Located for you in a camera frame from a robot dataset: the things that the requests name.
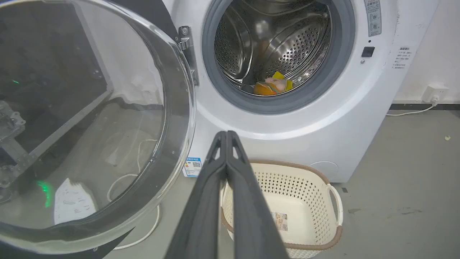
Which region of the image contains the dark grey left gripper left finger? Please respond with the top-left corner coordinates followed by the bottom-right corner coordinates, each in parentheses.
top-left (164, 131), bottom-right (227, 259)

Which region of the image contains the transparent washer door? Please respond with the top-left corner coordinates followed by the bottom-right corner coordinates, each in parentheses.
top-left (0, 0), bottom-right (197, 255)

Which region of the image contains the white cable on floor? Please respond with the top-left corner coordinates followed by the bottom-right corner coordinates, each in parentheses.
top-left (106, 139), bottom-right (161, 251)

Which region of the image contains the white wall power socket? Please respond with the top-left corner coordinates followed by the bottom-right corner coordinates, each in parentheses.
top-left (422, 84), bottom-right (450, 104)

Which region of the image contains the white power cable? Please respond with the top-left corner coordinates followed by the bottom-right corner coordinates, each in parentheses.
top-left (386, 96), bottom-right (440, 117)

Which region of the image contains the cream perforated laundry basket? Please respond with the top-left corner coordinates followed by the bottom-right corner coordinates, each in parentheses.
top-left (220, 159), bottom-right (344, 259)

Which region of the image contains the white front-load washing machine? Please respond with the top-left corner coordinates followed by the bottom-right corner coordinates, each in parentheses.
top-left (108, 0), bottom-right (441, 183)

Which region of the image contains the chrome door hinge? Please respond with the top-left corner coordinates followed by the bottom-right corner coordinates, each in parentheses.
top-left (176, 26), bottom-right (199, 86)

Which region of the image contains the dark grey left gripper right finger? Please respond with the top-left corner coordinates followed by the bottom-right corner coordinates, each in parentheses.
top-left (226, 130), bottom-right (290, 259)

